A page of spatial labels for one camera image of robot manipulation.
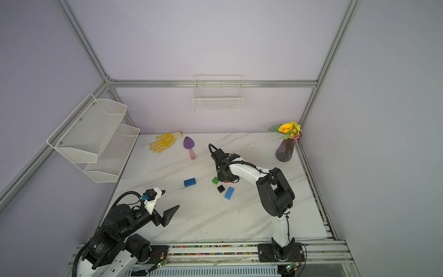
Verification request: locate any white mesh upper shelf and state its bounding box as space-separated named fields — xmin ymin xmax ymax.
xmin=46 ymin=94 xmax=127 ymax=163

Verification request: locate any white mesh shelf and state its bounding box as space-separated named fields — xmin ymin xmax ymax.
xmin=46 ymin=94 xmax=127 ymax=163
xmin=84 ymin=124 xmax=140 ymax=183

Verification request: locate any dark glass vase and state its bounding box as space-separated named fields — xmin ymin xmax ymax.
xmin=275 ymin=138 xmax=296 ymax=162

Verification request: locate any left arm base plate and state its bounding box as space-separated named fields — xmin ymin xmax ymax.
xmin=145 ymin=245 xmax=170 ymax=264

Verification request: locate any white wire wall basket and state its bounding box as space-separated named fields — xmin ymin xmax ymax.
xmin=192 ymin=75 xmax=244 ymax=111

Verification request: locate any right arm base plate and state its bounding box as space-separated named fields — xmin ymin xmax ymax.
xmin=257 ymin=242 xmax=305 ymax=263

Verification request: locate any dark blue lego brick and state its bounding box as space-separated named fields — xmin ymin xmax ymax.
xmin=183 ymin=178 xmax=197 ymax=188

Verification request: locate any sunflower bouquet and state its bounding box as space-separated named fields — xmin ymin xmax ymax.
xmin=267 ymin=121 xmax=302 ymax=141

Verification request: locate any yellow work glove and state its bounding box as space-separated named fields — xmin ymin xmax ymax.
xmin=150 ymin=131 xmax=183 ymax=154

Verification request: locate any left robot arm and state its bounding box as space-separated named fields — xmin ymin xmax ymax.
xmin=71 ymin=188 xmax=180 ymax=277

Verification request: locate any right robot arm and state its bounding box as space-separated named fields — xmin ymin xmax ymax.
xmin=208 ymin=144 xmax=295 ymax=262

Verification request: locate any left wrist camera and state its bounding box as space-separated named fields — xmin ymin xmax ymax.
xmin=141 ymin=188 xmax=161 ymax=215

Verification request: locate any light blue lego brick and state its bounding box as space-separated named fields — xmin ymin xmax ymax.
xmin=224 ymin=187 xmax=235 ymax=200

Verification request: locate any purple garden trowel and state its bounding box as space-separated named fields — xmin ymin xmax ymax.
xmin=183 ymin=136 xmax=196 ymax=160

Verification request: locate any white mesh lower shelf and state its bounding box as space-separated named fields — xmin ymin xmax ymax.
xmin=84 ymin=124 xmax=140 ymax=183

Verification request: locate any black lego brick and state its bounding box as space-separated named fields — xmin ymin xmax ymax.
xmin=217 ymin=185 xmax=225 ymax=193

